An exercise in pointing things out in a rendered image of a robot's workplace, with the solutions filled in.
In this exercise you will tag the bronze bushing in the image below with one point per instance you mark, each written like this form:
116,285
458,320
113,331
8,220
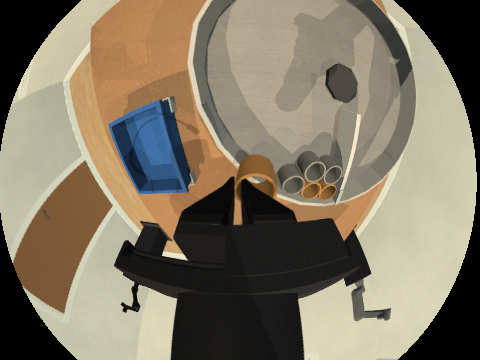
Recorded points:
327,191
310,191
257,166

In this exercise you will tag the blue open-top bin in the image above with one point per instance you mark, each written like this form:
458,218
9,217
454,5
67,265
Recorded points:
142,148

